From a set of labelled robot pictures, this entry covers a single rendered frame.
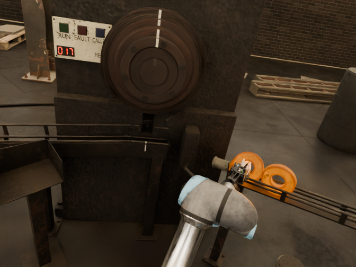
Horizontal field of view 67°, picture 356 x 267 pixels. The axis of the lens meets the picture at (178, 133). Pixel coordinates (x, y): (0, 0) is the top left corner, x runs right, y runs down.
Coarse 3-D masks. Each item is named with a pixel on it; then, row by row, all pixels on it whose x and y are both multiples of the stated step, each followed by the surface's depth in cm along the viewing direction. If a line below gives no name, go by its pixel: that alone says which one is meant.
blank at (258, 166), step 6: (240, 156) 136; (246, 156) 134; (252, 156) 133; (258, 156) 132; (234, 162) 137; (240, 162) 135; (252, 162) 133; (258, 162) 132; (258, 168) 131; (252, 174) 132; (258, 174) 131
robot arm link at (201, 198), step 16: (192, 192) 84; (208, 192) 83; (224, 192) 83; (192, 208) 83; (208, 208) 82; (192, 224) 83; (208, 224) 83; (176, 240) 84; (192, 240) 82; (176, 256) 82; (192, 256) 83
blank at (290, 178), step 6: (270, 168) 125; (276, 168) 124; (282, 168) 122; (288, 168) 123; (264, 174) 128; (270, 174) 126; (276, 174) 125; (282, 174) 123; (288, 174) 121; (294, 174) 122; (264, 180) 129; (270, 180) 128; (288, 180) 122; (294, 180) 121; (276, 186) 127; (282, 186) 125; (288, 186) 123; (294, 186) 122; (270, 192) 130
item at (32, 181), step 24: (24, 144) 122; (48, 144) 128; (0, 168) 120; (24, 168) 125; (48, 168) 126; (0, 192) 112; (24, 192) 113; (48, 240) 141; (24, 264) 146; (48, 264) 148
